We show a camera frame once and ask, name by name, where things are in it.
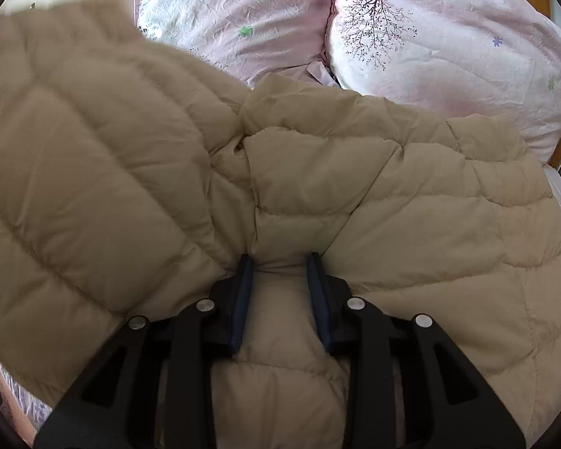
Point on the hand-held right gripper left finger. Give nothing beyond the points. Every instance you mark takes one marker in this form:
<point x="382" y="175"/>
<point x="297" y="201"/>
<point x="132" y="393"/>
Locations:
<point x="241" y="308"/>

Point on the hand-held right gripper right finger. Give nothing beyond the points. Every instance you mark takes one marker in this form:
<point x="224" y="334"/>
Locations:
<point x="320" y="308"/>

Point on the cream quilted down jacket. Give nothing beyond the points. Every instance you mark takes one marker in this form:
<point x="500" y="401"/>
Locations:
<point x="402" y="224"/>

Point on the bed with pink floral sheet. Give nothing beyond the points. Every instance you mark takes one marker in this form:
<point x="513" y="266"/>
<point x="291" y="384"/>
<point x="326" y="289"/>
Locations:
<point x="25" y="404"/>

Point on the pink floral pillow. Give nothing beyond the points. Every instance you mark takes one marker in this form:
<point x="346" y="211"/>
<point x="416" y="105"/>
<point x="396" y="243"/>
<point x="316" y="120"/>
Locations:
<point x="243" y="4"/>
<point x="449" y="56"/>

